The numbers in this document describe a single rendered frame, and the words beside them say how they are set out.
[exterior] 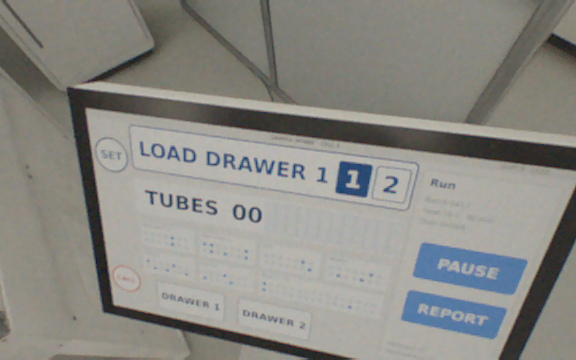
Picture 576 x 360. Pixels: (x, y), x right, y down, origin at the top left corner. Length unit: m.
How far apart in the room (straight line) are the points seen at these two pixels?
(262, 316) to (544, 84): 2.11
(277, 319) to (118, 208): 0.23
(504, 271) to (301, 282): 0.21
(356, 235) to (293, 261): 0.08
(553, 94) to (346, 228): 2.03
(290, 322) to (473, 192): 0.25
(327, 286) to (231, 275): 0.12
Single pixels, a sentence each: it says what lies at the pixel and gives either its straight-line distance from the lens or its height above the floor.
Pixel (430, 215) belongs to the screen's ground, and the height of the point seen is 1.14.
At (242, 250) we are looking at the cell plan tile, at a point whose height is 1.07.
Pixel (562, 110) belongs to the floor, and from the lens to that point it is 2.27.
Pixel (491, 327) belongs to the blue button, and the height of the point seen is 1.05.
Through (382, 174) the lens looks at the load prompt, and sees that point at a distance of 0.34.
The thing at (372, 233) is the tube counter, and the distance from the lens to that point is 0.37.
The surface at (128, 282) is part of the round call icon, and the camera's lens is 0.51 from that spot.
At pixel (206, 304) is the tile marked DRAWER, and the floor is 1.00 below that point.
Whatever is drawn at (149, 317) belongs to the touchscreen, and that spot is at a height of 0.97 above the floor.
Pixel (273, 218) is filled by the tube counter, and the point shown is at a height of 1.11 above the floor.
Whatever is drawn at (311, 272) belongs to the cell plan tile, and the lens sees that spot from 0.40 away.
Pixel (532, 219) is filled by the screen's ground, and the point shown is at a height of 1.14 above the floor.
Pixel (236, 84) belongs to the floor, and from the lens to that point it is 2.08.
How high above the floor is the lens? 1.45
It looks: 62 degrees down
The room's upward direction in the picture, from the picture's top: 8 degrees counter-clockwise
